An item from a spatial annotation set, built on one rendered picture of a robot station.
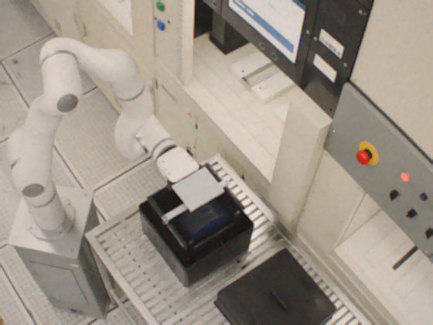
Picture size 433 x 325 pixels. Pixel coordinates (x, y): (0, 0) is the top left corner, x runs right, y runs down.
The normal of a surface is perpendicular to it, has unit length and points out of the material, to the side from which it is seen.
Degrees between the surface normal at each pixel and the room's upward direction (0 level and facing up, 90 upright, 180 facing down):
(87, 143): 0
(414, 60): 90
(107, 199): 0
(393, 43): 90
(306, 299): 0
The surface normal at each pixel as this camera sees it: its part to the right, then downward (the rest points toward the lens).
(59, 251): 0.04, -0.55
